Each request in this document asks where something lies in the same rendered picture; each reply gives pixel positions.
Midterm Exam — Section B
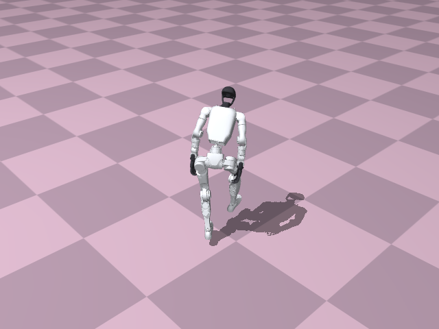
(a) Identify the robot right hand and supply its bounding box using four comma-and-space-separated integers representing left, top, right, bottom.
231, 162, 244, 184

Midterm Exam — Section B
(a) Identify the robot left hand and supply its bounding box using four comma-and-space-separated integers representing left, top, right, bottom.
190, 154, 197, 175

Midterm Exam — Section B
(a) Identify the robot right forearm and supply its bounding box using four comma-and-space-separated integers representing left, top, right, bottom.
237, 139, 247, 166

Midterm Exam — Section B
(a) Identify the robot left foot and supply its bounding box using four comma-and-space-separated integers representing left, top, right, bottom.
204, 221, 213, 240

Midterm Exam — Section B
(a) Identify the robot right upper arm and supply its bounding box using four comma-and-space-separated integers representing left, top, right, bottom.
235, 112, 246, 145

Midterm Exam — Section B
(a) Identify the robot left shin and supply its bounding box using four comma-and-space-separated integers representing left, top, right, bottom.
200, 191, 211, 231

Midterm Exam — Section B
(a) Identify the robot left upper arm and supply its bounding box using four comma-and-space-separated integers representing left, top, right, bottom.
193, 107, 211, 138

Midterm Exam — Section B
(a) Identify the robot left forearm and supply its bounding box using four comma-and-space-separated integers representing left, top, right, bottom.
190, 135, 200, 159

